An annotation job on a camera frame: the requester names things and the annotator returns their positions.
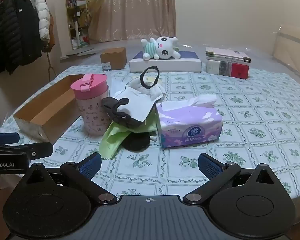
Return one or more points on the black round cloth pad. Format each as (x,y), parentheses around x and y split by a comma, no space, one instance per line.
(136,142)

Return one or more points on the white flat box blue lid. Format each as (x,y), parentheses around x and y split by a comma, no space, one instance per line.
(165,66)

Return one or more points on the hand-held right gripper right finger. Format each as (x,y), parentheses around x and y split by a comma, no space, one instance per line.
(210,166)

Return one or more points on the black quilted down jacket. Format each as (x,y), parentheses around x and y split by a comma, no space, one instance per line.
(5,35)

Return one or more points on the green cloth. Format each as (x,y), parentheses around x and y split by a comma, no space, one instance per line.
(112,142)

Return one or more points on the pale pink cover book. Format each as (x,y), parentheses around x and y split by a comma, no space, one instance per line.
(225,51)

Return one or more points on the beige patterned curtain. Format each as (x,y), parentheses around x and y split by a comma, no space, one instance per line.
(140,10)

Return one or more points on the purple tissue pack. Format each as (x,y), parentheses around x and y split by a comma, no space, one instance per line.
(190,125)

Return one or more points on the green spine book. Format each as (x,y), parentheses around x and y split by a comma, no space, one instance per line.
(230,58)

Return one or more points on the dark grey cloth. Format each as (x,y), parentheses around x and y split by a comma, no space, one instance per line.
(112,107)

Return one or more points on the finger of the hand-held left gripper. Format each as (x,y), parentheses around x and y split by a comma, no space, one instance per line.
(40,150)
(5,137)

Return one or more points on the white cloth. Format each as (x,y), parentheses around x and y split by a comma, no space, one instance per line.
(135,102)

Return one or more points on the brown jacket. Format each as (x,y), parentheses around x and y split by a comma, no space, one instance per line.
(51,40)

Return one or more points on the yellow bookshelf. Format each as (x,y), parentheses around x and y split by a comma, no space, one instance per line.
(71,7)

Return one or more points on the small brown cardboard box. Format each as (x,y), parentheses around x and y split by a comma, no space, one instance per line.
(115,57)

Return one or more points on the black hair band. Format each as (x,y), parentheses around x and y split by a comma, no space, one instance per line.
(143,76)

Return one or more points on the green floral tablecloth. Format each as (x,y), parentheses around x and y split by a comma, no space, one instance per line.
(252,130)

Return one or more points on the black jacket white logo patch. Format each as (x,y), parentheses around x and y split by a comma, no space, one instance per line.
(30,30)

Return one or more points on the standing fan yellow cover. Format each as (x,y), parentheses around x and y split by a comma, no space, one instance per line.
(98,2)

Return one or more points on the white down jacket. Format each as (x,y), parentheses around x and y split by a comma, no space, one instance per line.
(43,15)

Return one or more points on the white plush toy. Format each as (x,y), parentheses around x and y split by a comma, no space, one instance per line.
(165,47)

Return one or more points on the pink lidded cup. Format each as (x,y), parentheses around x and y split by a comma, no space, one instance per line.
(90,115)

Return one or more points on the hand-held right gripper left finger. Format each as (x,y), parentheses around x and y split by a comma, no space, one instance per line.
(91,166)

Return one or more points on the cardboard tray box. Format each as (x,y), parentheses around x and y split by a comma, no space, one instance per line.
(52,97)

